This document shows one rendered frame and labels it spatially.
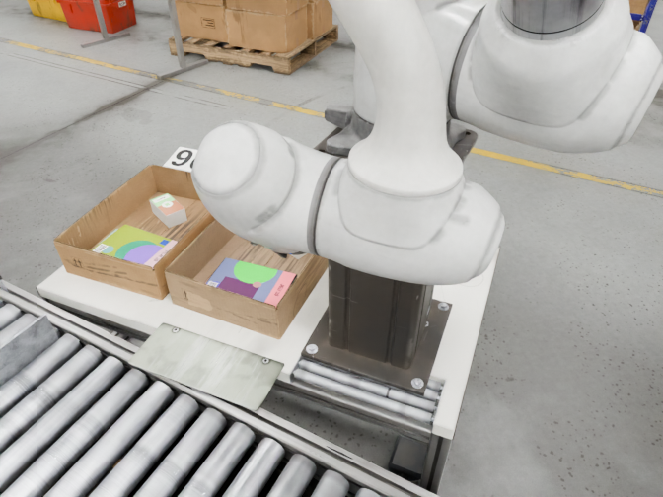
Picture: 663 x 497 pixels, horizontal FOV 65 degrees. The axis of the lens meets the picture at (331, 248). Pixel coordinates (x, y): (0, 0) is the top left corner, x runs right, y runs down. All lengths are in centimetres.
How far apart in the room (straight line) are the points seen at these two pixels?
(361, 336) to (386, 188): 64
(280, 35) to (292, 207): 411
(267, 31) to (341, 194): 418
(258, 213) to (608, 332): 206
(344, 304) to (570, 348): 143
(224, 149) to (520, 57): 33
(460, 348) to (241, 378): 45
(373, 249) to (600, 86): 32
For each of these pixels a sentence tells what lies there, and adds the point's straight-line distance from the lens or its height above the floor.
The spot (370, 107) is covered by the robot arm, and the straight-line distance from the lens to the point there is 78.
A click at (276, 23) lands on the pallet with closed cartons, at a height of 38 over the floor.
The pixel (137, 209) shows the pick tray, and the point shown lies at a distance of 157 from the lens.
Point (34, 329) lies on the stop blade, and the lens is 124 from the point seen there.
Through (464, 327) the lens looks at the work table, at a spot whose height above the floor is 75.
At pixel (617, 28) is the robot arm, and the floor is 144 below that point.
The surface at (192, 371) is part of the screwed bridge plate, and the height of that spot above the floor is 75.
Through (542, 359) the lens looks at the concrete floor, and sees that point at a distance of 220.
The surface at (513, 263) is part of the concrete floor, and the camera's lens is 259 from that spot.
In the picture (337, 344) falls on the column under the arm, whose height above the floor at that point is 77.
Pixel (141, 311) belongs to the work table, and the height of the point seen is 75.
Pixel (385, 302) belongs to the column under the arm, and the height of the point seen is 93.
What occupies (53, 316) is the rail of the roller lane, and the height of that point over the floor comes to 74.
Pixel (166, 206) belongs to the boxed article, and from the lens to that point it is 147.
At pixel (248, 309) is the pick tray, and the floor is 82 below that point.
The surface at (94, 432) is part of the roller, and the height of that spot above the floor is 74.
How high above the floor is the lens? 160
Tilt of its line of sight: 39 degrees down
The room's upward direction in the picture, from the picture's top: straight up
